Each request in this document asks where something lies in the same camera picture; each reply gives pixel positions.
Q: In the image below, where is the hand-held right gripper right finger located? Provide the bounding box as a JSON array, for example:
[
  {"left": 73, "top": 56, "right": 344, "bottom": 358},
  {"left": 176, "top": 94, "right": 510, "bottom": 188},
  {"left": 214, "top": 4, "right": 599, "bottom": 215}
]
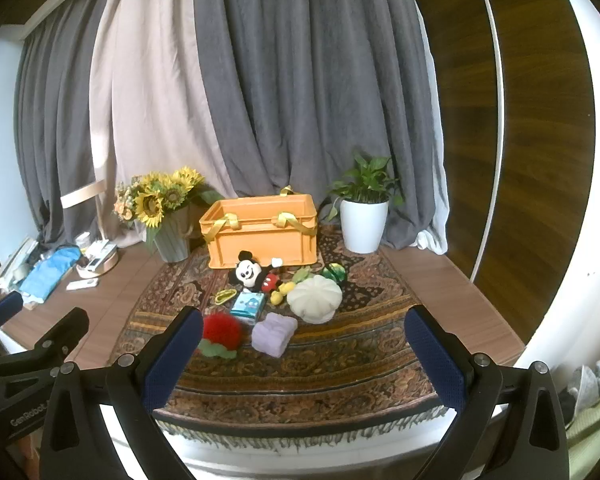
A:
[{"left": 405, "top": 304, "right": 571, "bottom": 480}]

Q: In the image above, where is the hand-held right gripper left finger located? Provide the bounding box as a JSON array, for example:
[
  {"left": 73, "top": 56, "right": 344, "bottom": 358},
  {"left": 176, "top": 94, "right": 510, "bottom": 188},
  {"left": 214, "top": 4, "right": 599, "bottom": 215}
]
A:
[{"left": 40, "top": 306, "right": 206, "bottom": 480}]

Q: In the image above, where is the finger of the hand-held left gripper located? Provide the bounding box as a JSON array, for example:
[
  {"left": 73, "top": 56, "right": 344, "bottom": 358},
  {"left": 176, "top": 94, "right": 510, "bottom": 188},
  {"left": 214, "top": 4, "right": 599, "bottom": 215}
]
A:
[
  {"left": 0, "top": 291, "right": 25, "bottom": 333},
  {"left": 0, "top": 307, "right": 91, "bottom": 391}
]

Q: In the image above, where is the red fuzzy plush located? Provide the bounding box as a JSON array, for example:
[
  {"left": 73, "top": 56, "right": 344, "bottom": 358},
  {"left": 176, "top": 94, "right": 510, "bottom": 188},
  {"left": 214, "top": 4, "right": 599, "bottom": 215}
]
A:
[{"left": 198, "top": 312, "right": 244, "bottom": 360}]

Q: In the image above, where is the blue printed soft cube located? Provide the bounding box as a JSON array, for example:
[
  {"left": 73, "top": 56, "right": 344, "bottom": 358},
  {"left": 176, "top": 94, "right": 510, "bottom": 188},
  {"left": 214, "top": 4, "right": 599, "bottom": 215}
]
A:
[{"left": 230, "top": 291, "right": 267, "bottom": 322}]

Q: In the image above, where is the purple plush block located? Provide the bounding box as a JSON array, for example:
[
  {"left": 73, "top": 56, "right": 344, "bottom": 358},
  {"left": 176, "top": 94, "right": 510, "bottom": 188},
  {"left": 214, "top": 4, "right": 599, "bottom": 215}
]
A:
[{"left": 251, "top": 311, "right": 298, "bottom": 358}]

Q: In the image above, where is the black mouse plush toy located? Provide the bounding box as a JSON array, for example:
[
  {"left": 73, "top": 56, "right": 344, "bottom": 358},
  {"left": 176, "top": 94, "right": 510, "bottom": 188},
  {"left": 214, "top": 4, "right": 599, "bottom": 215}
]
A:
[{"left": 228, "top": 250, "right": 297, "bottom": 306}]

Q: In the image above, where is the watermelon plush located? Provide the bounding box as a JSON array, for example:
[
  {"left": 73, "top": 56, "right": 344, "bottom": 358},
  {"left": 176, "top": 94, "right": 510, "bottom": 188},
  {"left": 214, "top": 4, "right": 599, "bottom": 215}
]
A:
[{"left": 321, "top": 262, "right": 347, "bottom": 286}]

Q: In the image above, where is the white pumpkin plush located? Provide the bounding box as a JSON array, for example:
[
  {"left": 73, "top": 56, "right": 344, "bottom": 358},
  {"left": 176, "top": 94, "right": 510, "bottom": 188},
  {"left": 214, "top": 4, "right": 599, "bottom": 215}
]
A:
[{"left": 286, "top": 275, "right": 343, "bottom": 323}]

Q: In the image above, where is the orange plastic crate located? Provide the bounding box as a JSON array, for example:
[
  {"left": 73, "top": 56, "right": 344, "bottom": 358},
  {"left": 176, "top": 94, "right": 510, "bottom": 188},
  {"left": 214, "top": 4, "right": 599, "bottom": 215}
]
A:
[{"left": 199, "top": 186, "right": 322, "bottom": 272}]

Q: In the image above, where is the blue cloth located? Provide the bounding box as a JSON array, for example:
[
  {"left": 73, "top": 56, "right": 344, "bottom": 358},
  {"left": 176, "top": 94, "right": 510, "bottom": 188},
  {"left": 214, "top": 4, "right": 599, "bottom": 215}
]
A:
[{"left": 19, "top": 246, "right": 81, "bottom": 303}]

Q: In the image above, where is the wooden desk lamp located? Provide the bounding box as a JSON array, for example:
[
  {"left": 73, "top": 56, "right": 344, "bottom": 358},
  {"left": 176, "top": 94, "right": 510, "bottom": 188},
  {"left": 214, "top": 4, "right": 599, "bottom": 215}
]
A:
[{"left": 60, "top": 160, "right": 120, "bottom": 279}]

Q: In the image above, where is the patterned brown rug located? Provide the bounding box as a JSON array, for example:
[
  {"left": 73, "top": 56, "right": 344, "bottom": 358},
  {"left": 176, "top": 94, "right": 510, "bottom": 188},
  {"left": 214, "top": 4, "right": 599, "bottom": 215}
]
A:
[{"left": 109, "top": 225, "right": 451, "bottom": 453}]

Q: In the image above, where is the grey ribbed vase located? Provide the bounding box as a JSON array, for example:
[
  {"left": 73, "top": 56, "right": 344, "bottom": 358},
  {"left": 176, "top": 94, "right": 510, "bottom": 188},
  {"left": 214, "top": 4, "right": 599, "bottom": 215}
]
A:
[{"left": 152, "top": 205, "right": 192, "bottom": 263}]

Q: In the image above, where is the white sheer curtain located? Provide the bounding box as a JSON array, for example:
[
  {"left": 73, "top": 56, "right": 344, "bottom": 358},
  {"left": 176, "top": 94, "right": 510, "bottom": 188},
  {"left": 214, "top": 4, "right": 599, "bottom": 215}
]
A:
[{"left": 414, "top": 10, "right": 452, "bottom": 254}]

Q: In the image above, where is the grey cloth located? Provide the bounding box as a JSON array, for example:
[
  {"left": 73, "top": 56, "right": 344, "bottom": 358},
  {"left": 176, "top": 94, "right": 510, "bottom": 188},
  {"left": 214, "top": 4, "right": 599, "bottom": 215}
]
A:
[{"left": 560, "top": 360, "right": 600, "bottom": 411}]

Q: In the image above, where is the white ribbed plant pot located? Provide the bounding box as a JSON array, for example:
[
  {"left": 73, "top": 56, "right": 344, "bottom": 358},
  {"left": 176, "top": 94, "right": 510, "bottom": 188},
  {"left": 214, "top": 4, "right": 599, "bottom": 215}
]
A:
[{"left": 339, "top": 199, "right": 390, "bottom": 254}]

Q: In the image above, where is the sunflower bouquet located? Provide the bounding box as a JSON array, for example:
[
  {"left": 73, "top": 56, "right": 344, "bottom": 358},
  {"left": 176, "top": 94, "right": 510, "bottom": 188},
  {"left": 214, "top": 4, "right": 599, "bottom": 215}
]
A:
[{"left": 112, "top": 166, "right": 226, "bottom": 246}]

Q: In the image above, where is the light green cloth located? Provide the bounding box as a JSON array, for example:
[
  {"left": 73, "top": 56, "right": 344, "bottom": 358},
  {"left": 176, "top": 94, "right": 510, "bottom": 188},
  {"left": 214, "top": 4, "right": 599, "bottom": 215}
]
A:
[{"left": 565, "top": 395, "right": 600, "bottom": 480}]

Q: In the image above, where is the green potted plant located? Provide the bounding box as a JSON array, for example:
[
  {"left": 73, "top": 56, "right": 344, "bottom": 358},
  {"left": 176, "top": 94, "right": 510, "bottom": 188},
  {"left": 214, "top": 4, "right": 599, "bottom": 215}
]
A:
[{"left": 320, "top": 152, "right": 406, "bottom": 223}]

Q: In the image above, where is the dark wooden panel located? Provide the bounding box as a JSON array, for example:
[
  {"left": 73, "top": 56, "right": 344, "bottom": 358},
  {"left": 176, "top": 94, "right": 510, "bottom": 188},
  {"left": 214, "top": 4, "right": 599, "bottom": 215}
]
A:
[{"left": 405, "top": 0, "right": 596, "bottom": 341}]

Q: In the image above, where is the beige curtain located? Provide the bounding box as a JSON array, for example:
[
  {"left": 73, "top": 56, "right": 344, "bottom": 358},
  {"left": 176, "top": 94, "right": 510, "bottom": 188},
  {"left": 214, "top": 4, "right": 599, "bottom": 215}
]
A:
[{"left": 89, "top": 0, "right": 241, "bottom": 248}]

